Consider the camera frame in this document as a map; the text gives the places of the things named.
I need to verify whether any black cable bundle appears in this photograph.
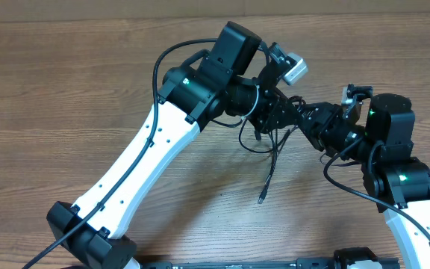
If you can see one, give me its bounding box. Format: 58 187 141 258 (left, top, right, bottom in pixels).
237 95 309 205

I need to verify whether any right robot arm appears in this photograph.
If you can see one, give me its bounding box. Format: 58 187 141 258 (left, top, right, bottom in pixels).
297 90 430 268

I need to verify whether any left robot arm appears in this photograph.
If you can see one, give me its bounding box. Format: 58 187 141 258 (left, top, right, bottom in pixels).
47 22 308 268

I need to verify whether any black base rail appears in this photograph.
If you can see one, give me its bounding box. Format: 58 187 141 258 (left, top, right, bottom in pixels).
140 247 401 269

